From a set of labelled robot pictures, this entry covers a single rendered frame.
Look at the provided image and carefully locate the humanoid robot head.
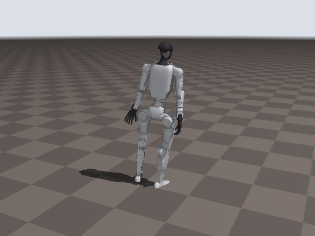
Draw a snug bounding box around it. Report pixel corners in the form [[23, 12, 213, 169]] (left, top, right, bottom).
[[156, 42, 173, 66]]

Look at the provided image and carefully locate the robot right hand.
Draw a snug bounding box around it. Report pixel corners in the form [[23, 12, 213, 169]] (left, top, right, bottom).
[[174, 114, 183, 135]]

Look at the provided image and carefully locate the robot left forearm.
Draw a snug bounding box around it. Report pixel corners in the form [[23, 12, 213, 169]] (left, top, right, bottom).
[[133, 89, 144, 110]]

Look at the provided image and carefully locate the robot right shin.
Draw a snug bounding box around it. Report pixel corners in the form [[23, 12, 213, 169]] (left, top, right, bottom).
[[157, 149, 169, 184]]

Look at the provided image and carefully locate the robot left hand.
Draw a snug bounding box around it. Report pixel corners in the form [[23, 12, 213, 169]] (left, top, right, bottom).
[[125, 104, 138, 125]]

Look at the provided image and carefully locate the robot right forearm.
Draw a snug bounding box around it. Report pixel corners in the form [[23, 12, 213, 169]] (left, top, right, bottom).
[[176, 91, 185, 118]]

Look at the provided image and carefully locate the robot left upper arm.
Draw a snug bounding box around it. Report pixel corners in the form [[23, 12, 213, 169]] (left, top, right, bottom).
[[138, 63, 151, 92]]

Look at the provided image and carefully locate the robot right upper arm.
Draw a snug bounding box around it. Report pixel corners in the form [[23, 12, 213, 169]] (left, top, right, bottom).
[[173, 67, 184, 98]]

